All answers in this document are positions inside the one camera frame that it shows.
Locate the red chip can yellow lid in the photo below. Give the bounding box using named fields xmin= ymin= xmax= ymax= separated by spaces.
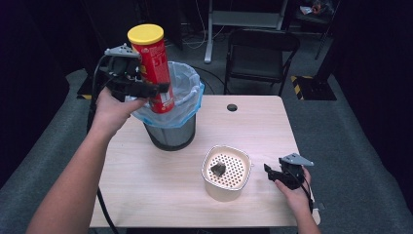
xmin=127 ymin=23 xmax=175 ymax=115

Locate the black folding chair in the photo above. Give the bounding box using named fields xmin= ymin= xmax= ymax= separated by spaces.
xmin=223 ymin=27 xmax=302 ymax=98

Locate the black mat striped edge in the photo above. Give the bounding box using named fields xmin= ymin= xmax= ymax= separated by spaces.
xmin=289 ymin=74 xmax=338 ymax=101

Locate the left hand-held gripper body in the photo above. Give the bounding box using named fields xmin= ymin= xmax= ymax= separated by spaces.
xmin=103 ymin=43 xmax=146 ymax=102

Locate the thin black cable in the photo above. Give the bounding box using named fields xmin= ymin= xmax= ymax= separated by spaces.
xmin=291 ymin=168 xmax=316 ymax=215

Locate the white metal desk frame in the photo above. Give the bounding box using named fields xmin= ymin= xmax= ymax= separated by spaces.
xmin=203 ymin=0 xmax=289 ymax=64

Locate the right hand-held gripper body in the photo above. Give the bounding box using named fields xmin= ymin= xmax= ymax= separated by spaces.
xmin=278 ymin=152 xmax=315 ymax=191

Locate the person's right hand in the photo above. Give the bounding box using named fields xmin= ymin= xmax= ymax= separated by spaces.
xmin=274 ymin=168 xmax=315 ymax=216

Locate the thick black cable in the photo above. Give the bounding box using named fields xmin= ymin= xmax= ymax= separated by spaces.
xmin=86 ymin=54 xmax=120 ymax=234

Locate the person's left hand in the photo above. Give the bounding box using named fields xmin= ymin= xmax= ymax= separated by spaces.
xmin=92 ymin=87 xmax=149 ymax=137

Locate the black mesh trash bin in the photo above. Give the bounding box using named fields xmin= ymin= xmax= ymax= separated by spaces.
xmin=142 ymin=112 xmax=198 ymax=152

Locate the clear blue plastic bin liner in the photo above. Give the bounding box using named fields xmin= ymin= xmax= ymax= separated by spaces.
xmin=131 ymin=60 xmax=206 ymax=130

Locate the white perforated basket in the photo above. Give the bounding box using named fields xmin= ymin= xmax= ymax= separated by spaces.
xmin=201 ymin=144 xmax=254 ymax=203

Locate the small dark crumpled lump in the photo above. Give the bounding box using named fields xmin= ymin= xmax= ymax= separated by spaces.
xmin=210 ymin=161 xmax=228 ymax=178

